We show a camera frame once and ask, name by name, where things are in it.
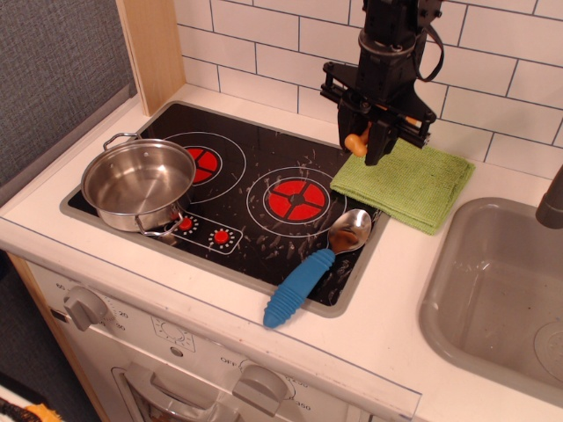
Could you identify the red stove knob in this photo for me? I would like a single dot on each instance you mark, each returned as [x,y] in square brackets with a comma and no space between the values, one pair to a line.
[221,237]
[186,224]

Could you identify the red right stove knob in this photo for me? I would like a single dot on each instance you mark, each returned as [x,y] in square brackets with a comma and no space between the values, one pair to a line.
[221,237]

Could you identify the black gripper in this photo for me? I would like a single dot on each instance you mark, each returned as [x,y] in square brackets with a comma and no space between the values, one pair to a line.
[380,87]

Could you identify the red left stove knob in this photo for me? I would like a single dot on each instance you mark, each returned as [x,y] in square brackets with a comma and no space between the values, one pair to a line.
[186,224]

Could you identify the wooden side post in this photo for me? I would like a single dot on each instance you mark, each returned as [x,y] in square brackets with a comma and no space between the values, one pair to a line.
[152,39]

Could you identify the orange toy chicken drumstick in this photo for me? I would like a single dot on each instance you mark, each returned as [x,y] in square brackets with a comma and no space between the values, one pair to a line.
[375,139]

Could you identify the small steel pot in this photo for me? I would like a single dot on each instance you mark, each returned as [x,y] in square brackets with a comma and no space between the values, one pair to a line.
[140,185]

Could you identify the grey timer knob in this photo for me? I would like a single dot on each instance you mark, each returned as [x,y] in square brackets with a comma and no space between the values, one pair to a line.
[84,307]

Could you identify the blue handled metal spoon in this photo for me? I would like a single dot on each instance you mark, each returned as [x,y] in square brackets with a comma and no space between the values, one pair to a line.
[348,233]

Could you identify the black toy stovetop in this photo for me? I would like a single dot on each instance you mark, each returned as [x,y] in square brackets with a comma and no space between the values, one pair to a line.
[270,190]

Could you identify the toy oven door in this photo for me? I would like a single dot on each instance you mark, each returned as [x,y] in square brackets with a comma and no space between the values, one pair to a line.
[166,394]

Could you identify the orange object at corner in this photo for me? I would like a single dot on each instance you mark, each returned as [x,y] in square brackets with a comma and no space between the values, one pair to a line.
[29,413]

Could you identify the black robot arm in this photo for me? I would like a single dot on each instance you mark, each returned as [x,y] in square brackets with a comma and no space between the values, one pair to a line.
[391,22]

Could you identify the grey toy sink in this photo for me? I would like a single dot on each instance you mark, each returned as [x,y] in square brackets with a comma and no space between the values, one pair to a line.
[494,301]

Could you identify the green cloth napkin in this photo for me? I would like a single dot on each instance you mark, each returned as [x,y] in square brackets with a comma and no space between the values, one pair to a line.
[417,187]

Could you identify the grey faucet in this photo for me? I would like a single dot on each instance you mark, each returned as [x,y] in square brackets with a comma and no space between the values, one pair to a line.
[549,211]

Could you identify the grey oven knob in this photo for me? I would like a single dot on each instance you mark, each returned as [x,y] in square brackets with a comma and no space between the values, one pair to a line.
[261,388]

